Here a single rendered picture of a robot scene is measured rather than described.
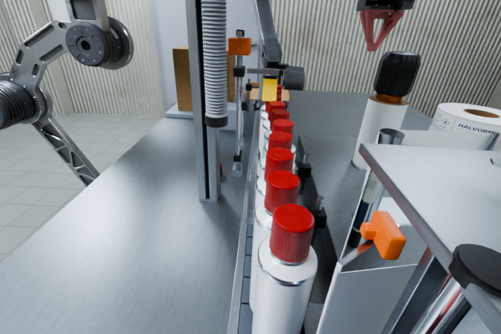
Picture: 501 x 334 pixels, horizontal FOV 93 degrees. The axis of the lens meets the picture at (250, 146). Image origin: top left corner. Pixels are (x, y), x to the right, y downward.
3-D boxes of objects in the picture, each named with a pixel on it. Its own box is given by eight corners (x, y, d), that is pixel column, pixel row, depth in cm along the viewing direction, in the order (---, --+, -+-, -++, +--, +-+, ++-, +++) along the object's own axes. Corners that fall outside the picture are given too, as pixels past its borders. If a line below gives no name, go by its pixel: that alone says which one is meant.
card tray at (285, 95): (288, 102, 139) (289, 95, 137) (244, 99, 140) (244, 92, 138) (285, 89, 165) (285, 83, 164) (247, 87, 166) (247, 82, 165)
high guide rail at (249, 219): (253, 224, 36) (253, 218, 36) (245, 224, 36) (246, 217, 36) (262, 80, 132) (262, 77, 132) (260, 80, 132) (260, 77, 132)
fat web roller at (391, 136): (379, 227, 46) (414, 139, 38) (355, 225, 46) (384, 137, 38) (370, 210, 50) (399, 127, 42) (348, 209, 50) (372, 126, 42)
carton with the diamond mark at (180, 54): (229, 113, 111) (229, 51, 99) (177, 110, 111) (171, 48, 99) (235, 96, 138) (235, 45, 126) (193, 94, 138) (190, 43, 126)
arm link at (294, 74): (265, 65, 81) (268, 46, 73) (300, 67, 81) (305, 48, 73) (265, 95, 77) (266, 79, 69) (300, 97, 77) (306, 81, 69)
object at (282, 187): (288, 326, 30) (314, 197, 21) (247, 322, 30) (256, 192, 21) (285, 285, 35) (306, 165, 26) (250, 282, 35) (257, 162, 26)
